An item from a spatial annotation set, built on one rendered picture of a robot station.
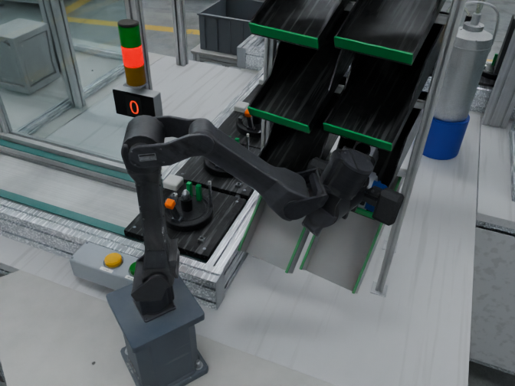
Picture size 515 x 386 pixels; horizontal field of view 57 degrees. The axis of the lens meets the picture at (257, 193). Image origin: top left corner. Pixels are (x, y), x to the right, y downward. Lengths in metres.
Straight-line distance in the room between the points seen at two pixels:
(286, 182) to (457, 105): 1.07
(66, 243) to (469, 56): 1.30
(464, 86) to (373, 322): 0.86
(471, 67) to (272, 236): 0.89
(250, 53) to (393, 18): 1.50
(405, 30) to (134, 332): 0.70
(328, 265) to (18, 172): 1.02
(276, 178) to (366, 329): 0.57
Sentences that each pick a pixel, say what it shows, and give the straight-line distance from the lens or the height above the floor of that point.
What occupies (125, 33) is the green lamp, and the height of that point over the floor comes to 1.40.
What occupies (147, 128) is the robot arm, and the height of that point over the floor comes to 1.45.
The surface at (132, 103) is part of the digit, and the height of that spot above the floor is 1.21.
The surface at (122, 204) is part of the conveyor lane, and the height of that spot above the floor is 0.92.
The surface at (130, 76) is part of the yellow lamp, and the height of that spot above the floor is 1.29.
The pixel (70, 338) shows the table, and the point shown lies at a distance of 1.21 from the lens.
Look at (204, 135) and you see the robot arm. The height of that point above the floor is 1.45.
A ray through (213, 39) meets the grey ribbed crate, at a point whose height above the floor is 0.70.
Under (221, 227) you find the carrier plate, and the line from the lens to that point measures 1.23.
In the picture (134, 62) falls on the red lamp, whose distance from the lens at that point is 1.25.
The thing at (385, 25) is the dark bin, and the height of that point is 1.54.
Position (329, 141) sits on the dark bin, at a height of 1.27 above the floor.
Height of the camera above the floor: 1.80
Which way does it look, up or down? 38 degrees down
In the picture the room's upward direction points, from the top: 2 degrees clockwise
